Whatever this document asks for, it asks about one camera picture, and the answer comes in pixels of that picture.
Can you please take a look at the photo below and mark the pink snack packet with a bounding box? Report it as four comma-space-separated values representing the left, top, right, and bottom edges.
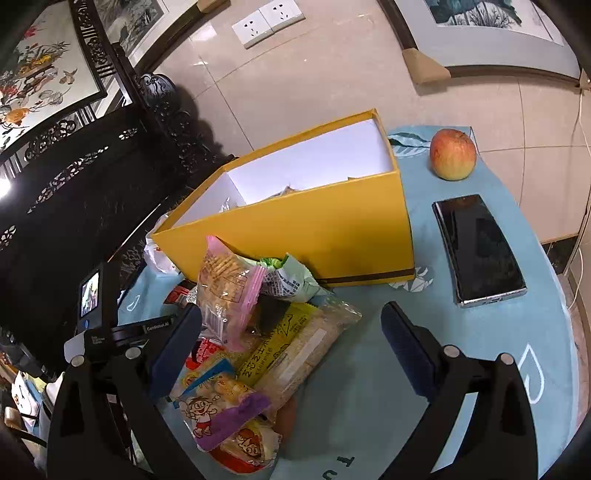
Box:
197, 235, 267, 352

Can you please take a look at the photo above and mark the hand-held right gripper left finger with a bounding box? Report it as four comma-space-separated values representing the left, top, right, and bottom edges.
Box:
46, 302, 204, 480

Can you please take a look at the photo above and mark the white wall socket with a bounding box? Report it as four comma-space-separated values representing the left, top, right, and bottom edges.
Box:
231, 9, 274, 49
259, 0, 306, 33

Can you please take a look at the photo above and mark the crumpled white plastic bag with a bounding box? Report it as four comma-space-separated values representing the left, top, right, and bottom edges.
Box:
144, 213, 184, 277

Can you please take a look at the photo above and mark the yellow snack bar packet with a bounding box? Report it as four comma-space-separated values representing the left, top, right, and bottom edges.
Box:
235, 302, 324, 387

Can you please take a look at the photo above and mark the yellow cardboard box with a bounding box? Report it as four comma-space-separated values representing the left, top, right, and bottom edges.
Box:
152, 108, 415, 288

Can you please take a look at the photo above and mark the green snack packet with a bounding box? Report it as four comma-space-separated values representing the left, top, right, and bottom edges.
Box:
257, 252, 336, 304

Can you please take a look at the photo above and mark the red yellow apple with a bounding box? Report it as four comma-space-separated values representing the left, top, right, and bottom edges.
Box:
429, 128, 478, 181

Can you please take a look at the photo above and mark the black smartphone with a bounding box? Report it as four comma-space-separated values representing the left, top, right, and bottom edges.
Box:
431, 194, 528, 309

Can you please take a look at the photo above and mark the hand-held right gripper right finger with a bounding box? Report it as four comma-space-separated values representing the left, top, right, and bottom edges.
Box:
380, 301, 540, 480

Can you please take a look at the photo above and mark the red cartoon snack packet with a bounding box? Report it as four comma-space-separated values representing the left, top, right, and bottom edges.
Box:
209, 414, 283, 474

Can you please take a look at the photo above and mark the framed lotus painting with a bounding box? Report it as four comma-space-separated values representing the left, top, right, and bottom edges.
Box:
378, 0, 583, 85

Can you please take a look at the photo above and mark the framed landscape painting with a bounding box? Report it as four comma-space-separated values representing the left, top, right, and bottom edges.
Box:
92, 0, 232, 60

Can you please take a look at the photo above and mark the purple cartoon snack packet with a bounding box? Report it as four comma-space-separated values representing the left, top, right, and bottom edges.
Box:
172, 357, 271, 452

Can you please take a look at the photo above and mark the white cable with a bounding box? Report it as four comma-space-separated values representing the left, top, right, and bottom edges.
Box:
567, 74, 591, 324

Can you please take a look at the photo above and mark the red white snack packet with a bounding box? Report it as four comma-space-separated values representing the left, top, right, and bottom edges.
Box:
184, 336, 228, 371

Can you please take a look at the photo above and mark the carved dark wooden screen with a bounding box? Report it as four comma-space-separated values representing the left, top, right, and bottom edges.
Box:
0, 0, 242, 381

